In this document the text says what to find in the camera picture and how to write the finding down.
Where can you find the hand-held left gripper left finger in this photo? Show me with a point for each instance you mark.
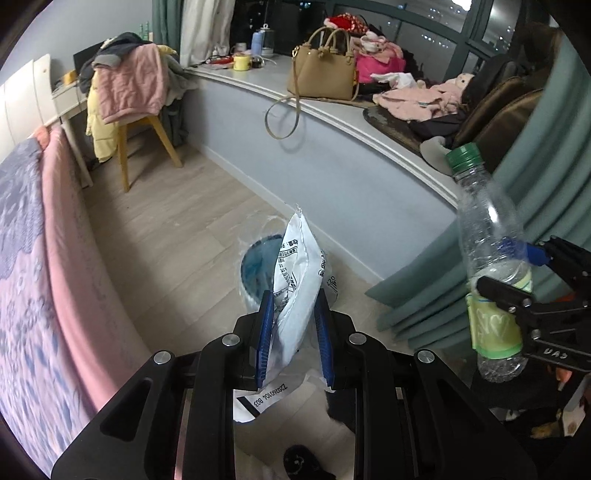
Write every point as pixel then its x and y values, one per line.
pixel 264 341

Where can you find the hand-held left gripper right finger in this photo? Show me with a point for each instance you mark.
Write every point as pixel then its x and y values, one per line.
pixel 323 341

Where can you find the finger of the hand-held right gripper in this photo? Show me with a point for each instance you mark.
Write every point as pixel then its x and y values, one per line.
pixel 503 295
pixel 531 254

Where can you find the clear plastic bottle green label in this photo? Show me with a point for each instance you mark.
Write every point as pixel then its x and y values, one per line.
pixel 485 221

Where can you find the white plastic packaging bag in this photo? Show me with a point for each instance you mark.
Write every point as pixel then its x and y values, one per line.
pixel 295 277

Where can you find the blue trash bin clear liner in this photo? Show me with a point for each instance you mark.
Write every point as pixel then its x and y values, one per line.
pixel 258 267

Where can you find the person's right hand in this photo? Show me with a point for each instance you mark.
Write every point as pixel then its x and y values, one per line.
pixel 564 377

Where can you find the green curtain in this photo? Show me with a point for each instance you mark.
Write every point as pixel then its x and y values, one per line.
pixel 438 277
pixel 166 27

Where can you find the black fuzzy slipper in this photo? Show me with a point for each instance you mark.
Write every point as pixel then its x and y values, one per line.
pixel 304 464

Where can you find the brown cushion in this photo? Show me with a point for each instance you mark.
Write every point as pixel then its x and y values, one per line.
pixel 512 124
pixel 489 106

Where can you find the grey felt pad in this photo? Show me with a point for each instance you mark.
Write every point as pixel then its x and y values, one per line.
pixel 434 152

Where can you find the black garment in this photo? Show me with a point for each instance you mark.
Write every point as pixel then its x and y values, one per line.
pixel 438 127

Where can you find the bed with pink sheet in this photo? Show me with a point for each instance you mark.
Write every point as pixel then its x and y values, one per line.
pixel 97 277

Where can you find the dark oval mat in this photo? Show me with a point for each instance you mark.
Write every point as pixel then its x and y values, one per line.
pixel 392 127

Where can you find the white cloth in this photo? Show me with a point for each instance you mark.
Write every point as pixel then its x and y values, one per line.
pixel 392 79

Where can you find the wooden leg chair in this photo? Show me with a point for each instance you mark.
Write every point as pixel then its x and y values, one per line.
pixel 124 152

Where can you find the magenta garment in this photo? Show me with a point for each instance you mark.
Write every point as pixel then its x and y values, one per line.
pixel 378 67

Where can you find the purple floral blanket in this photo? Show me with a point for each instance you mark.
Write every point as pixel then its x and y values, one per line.
pixel 23 277

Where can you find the pink and white garment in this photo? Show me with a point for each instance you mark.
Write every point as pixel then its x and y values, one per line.
pixel 381 44

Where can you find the grey window ledge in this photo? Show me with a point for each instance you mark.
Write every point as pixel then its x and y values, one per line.
pixel 258 81

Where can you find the dark framed window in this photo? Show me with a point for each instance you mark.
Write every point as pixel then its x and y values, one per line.
pixel 415 18

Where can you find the tan handbag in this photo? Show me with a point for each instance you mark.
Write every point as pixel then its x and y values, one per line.
pixel 323 74

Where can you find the pale grey garment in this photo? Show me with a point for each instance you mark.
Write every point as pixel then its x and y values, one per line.
pixel 178 87

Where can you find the yellow mug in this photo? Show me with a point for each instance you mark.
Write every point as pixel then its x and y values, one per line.
pixel 241 62

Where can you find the small white cup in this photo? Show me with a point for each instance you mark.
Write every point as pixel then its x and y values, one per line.
pixel 241 47

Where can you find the red garment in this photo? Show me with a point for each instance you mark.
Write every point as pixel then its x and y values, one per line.
pixel 344 23

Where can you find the blue bottle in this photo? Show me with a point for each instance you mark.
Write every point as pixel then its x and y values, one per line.
pixel 257 42

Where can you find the glass electric kettle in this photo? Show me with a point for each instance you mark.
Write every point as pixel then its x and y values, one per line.
pixel 268 39

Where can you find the white desk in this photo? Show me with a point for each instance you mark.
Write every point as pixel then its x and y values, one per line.
pixel 62 99

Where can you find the white sheer curtain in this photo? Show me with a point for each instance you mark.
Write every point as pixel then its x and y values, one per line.
pixel 207 27

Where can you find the dark grey hoodie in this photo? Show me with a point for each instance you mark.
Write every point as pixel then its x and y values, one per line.
pixel 120 46

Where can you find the black laptop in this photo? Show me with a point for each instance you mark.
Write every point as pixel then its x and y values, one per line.
pixel 87 57

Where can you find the white headboard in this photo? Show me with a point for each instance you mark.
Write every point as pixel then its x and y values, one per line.
pixel 27 92

